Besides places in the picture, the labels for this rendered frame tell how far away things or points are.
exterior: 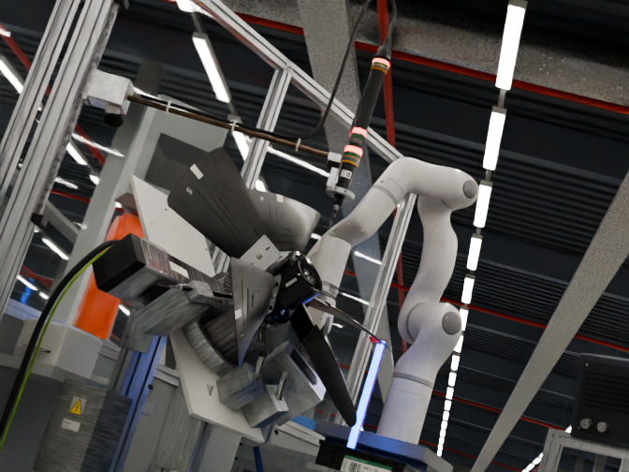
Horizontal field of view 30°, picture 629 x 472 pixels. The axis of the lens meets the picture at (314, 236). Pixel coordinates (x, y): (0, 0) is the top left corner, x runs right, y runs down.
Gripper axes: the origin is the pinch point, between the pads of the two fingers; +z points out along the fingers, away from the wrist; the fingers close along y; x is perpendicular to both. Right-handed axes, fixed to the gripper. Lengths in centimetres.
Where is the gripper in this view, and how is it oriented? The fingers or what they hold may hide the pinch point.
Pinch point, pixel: (303, 347)
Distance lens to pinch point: 320.5
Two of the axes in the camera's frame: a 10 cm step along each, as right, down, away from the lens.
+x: -5.5, -3.7, -7.5
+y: -7.8, -0.9, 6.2
